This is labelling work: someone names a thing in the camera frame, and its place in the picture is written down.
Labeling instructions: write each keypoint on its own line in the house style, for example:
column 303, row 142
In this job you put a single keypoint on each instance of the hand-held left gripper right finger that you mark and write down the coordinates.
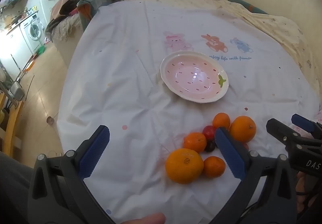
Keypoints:
column 230, row 153

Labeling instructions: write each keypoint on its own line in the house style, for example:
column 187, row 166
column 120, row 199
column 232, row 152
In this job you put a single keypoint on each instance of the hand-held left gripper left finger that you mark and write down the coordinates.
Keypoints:
column 95, row 153

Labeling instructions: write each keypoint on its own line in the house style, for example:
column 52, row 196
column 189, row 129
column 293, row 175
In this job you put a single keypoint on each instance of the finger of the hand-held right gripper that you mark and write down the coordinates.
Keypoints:
column 303, row 120
column 281, row 132

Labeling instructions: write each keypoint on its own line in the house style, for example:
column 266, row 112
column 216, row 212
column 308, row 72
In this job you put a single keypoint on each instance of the dark purple plum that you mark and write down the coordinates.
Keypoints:
column 210, row 146

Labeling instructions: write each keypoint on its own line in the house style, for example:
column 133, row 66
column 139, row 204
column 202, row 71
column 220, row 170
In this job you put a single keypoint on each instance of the small tangerine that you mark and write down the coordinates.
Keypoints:
column 221, row 120
column 214, row 166
column 195, row 142

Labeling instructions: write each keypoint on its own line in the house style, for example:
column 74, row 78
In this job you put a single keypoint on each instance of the large orange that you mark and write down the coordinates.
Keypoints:
column 242, row 128
column 184, row 166

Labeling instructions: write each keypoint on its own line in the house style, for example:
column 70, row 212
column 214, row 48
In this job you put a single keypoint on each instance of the red plum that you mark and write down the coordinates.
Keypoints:
column 209, row 132

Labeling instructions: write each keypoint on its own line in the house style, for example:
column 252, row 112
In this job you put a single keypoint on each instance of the pink strawberry plate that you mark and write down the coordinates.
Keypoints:
column 193, row 76

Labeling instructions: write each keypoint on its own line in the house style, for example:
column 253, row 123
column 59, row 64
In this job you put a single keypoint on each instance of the person's right forearm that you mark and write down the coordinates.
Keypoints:
column 301, row 186

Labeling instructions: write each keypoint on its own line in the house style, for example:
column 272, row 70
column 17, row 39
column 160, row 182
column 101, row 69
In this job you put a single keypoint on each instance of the person's left hand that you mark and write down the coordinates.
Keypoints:
column 143, row 219

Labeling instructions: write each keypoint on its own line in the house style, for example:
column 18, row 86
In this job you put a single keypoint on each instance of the small cup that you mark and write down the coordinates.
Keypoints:
column 50, row 120

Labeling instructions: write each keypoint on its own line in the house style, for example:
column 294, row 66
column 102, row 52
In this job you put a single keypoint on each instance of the wooden chair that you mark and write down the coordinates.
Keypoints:
column 11, row 123

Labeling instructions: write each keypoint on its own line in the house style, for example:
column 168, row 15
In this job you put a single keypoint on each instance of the person's grey trouser leg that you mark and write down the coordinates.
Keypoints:
column 12, row 188

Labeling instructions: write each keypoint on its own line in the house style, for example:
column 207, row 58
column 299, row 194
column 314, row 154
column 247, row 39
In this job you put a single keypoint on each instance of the white printed bedsheet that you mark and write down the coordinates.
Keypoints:
column 120, row 62

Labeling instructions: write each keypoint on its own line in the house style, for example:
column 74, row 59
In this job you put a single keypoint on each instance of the teal pillow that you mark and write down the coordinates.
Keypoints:
column 247, row 5

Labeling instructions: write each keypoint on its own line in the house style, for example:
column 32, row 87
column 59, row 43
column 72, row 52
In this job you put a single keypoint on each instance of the white washing machine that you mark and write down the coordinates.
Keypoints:
column 32, row 30

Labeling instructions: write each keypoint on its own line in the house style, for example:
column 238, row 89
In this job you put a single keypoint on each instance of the pile of clothes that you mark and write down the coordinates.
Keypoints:
column 85, row 0

